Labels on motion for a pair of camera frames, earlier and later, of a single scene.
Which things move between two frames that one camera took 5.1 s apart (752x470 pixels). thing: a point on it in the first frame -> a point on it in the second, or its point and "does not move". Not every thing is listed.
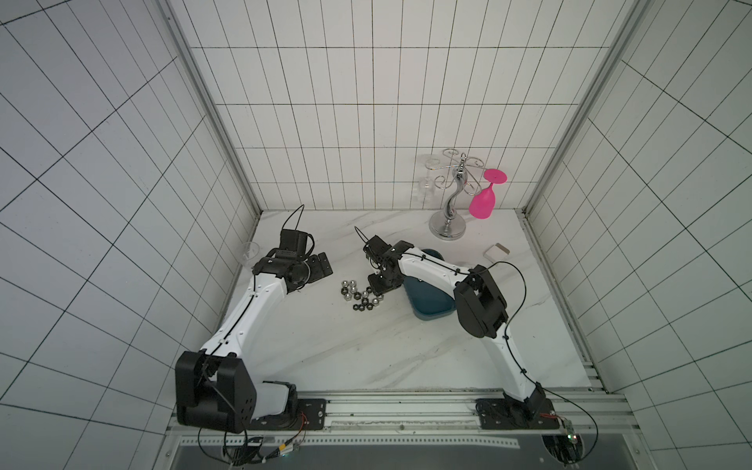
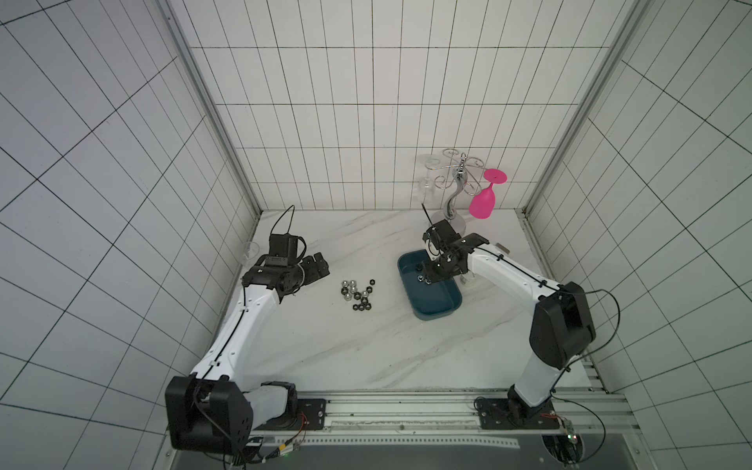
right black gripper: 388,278 -> 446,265
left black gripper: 317,272 does not move
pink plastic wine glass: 483,203 does not move
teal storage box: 428,303 does not move
